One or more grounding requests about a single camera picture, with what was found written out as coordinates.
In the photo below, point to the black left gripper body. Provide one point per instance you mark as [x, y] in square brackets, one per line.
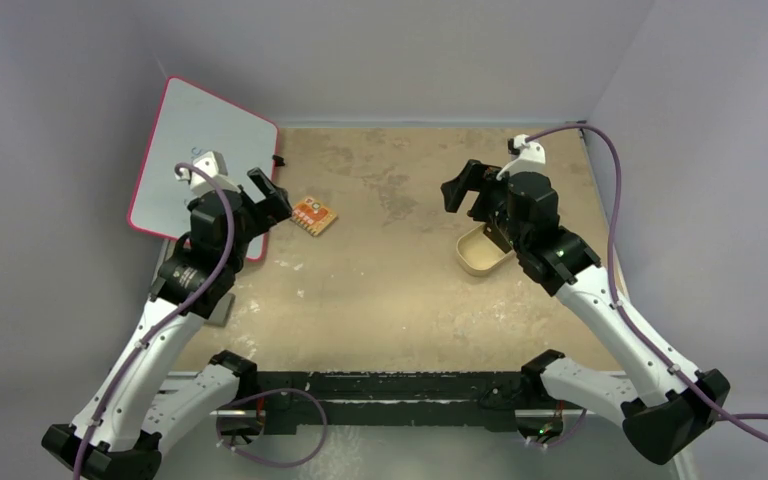
[256, 220]

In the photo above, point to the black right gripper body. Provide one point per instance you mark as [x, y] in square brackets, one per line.
[484, 192]

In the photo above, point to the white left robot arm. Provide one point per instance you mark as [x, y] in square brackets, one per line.
[125, 431]

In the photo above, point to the orange circuit board card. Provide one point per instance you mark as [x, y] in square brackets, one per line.
[313, 216]

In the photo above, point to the beige oval tray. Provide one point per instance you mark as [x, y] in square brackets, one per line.
[482, 250]

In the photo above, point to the pink framed whiteboard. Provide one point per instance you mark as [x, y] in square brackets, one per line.
[191, 122]

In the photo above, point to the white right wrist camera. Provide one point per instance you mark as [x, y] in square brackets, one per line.
[526, 156]

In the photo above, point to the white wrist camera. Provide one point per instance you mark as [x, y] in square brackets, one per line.
[213, 166]
[526, 156]

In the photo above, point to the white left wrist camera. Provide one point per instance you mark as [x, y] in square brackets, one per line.
[213, 166]

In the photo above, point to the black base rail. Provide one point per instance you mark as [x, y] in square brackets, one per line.
[278, 402]

